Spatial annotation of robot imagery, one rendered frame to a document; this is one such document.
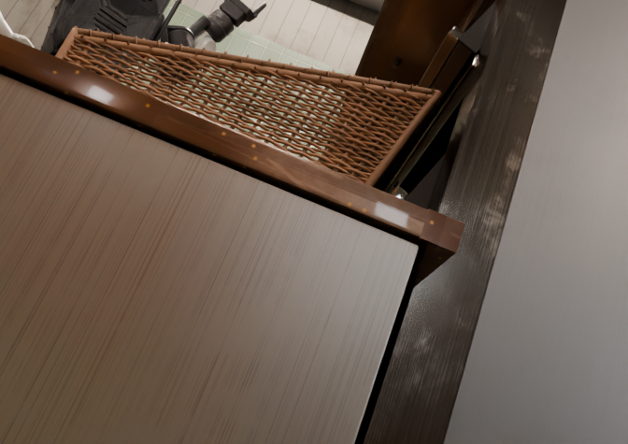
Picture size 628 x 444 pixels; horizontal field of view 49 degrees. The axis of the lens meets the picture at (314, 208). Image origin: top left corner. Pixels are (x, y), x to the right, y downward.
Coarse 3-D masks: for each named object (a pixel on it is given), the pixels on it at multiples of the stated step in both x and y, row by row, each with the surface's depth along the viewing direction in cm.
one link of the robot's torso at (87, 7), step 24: (72, 0) 183; (96, 0) 177; (120, 0) 179; (144, 0) 197; (168, 0) 187; (72, 24) 175; (96, 24) 177; (120, 24) 180; (144, 24) 183; (48, 48) 182; (96, 48) 178; (96, 72) 184; (120, 72) 188
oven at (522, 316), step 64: (512, 0) 88; (576, 0) 90; (512, 64) 85; (576, 64) 86; (448, 128) 99; (512, 128) 82; (576, 128) 83; (448, 192) 77; (512, 192) 79; (576, 192) 80; (512, 256) 76; (576, 256) 77; (448, 320) 72; (512, 320) 73; (576, 320) 74; (384, 384) 69; (448, 384) 70; (512, 384) 71; (576, 384) 72
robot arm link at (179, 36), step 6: (180, 30) 206; (168, 36) 205; (174, 36) 204; (180, 36) 204; (186, 36) 205; (192, 36) 208; (168, 42) 204; (174, 42) 203; (180, 42) 203; (186, 42) 204; (192, 42) 206
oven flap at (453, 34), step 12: (456, 36) 94; (444, 48) 97; (456, 48) 95; (432, 60) 101; (444, 60) 99; (456, 60) 97; (468, 60) 96; (432, 72) 103; (444, 72) 101; (456, 72) 99; (420, 84) 107; (432, 84) 105; (444, 84) 103; (444, 96) 106; (408, 108) 113
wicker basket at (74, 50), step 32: (96, 32) 87; (96, 64) 86; (128, 64) 87; (160, 64) 87; (192, 64) 88; (224, 64) 89; (256, 64) 89; (288, 64) 90; (160, 96) 86; (192, 96) 86; (224, 96) 87; (320, 96) 89; (352, 96) 90; (416, 96) 91; (288, 128) 87; (320, 128) 88; (352, 128) 88; (384, 128) 89; (416, 128) 90; (320, 160) 86; (352, 160) 87; (384, 160) 87
